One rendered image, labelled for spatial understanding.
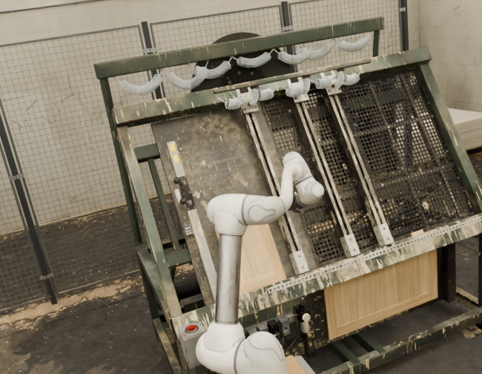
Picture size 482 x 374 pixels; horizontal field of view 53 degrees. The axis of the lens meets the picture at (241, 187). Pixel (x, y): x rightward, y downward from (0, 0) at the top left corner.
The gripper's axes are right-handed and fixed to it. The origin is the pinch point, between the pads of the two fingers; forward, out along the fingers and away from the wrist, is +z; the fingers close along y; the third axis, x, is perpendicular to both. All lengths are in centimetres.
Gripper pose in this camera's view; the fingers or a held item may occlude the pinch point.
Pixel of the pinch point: (291, 208)
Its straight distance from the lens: 287.0
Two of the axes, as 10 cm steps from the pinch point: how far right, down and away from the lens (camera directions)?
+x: -9.2, 2.5, -3.0
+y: -3.1, -9.3, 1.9
